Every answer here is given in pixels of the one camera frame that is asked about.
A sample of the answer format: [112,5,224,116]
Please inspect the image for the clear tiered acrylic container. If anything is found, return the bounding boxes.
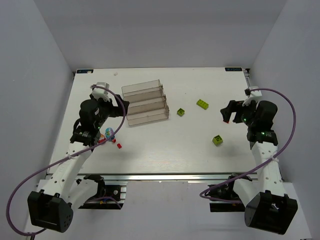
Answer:
[121,79,170,127]

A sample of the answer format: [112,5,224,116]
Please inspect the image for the wrist white camera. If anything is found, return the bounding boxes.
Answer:
[242,86,262,106]
[90,82,110,102]

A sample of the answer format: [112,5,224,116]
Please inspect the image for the green lego brick near right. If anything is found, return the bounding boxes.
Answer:
[212,135,224,146]

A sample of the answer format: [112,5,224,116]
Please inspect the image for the left blue table label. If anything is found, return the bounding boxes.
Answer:
[76,69,94,74]

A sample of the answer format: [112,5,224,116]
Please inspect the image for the purple cable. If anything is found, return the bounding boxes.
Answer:
[199,87,297,202]
[5,84,126,237]

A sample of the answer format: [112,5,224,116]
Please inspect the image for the green 2x4 lego brick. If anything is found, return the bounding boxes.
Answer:
[196,99,209,110]

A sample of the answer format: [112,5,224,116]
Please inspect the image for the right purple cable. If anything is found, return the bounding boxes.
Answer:
[199,87,297,202]

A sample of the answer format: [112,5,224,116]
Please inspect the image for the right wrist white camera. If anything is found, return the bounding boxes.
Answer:
[242,86,262,106]

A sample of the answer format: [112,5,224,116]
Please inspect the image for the teal round lego piece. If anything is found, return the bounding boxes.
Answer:
[105,127,114,140]

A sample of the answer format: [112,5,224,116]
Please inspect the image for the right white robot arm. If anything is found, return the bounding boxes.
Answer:
[220,100,298,235]

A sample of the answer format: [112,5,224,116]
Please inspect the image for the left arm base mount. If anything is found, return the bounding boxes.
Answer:
[72,174,127,210]

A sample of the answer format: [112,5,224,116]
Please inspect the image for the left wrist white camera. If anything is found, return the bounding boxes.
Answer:
[90,82,110,102]

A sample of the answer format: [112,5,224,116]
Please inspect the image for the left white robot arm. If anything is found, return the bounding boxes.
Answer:
[27,95,130,233]

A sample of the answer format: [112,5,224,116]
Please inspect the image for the green 2x2 lego brick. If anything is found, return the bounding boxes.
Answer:
[176,108,185,117]

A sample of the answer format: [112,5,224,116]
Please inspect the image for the blue table label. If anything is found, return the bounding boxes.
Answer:
[224,67,243,72]
[76,69,94,74]

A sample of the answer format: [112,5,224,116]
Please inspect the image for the red round lego piece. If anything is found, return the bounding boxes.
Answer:
[98,134,106,143]

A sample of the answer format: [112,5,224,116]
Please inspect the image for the right blue table label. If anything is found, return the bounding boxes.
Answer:
[224,67,243,72]

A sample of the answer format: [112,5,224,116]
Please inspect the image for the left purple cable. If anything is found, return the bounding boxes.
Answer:
[5,84,126,237]

